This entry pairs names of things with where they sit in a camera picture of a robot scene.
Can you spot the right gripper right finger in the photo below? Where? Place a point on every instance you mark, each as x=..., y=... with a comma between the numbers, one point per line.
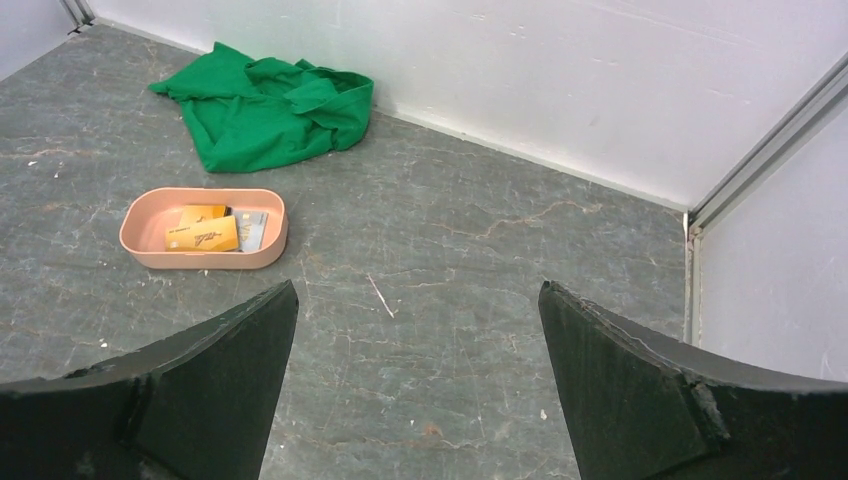
x=641, y=405

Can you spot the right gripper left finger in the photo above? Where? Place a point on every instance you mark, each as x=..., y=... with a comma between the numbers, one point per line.
x=196, y=405

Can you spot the pink oval tray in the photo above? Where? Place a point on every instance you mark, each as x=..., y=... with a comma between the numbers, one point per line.
x=155, y=212

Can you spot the gold card in tray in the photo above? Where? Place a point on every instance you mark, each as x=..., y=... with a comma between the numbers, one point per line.
x=195, y=213
x=219, y=235

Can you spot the silver card in tray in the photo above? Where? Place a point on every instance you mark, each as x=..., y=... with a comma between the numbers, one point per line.
x=250, y=225

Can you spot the green cloth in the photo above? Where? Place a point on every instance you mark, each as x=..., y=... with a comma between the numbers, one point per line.
x=246, y=115

